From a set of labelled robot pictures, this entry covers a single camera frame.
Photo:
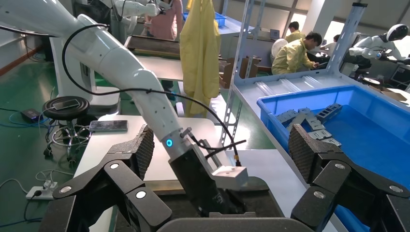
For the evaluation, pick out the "grey metal part with windows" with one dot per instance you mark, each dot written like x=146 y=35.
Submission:
x=329 y=112

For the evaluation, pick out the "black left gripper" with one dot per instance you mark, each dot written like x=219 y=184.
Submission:
x=205 y=192

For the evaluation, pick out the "seated person yellow jacket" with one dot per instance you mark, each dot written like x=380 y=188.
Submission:
x=294 y=33
x=293 y=57

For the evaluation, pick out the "small blue background bin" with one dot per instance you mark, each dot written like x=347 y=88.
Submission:
x=220 y=18

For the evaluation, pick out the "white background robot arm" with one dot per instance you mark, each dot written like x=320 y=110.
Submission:
x=137 y=8

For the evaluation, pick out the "white power strip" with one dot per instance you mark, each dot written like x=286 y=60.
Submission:
x=41 y=191

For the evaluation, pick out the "blue plastic bin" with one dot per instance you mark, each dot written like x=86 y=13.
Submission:
x=368 y=128

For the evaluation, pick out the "person in pink top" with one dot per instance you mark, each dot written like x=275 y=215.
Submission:
x=166 y=22

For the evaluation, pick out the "grey phone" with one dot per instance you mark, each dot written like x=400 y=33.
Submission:
x=66 y=104

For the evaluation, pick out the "black power adapter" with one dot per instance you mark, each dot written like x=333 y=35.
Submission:
x=31 y=115

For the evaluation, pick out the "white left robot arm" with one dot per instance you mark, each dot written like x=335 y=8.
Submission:
x=112 y=57

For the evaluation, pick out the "hanging yellow coat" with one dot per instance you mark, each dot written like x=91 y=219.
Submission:
x=200 y=57

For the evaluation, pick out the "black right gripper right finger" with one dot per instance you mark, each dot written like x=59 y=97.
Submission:
x=304 y=150

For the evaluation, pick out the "black stool with chrome base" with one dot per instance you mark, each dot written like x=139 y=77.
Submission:
x=65 y=110

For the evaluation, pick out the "silver camera mounting bracket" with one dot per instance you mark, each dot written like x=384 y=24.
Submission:
x=206 y=160

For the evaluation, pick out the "white humanoid black visor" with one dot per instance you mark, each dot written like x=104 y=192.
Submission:
x=374 y=44

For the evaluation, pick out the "white robot column base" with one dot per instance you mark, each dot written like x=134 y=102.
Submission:
x=70 y=73

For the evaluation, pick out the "stacked cardboard boxes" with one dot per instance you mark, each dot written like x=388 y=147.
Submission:
x=234 y=72

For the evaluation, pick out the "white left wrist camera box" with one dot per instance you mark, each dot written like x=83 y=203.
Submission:
x=230 y=176

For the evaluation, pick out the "black tray with tan rim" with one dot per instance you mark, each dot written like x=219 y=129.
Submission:
x=153 y=46

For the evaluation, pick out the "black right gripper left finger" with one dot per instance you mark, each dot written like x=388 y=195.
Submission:
x=144 y=150

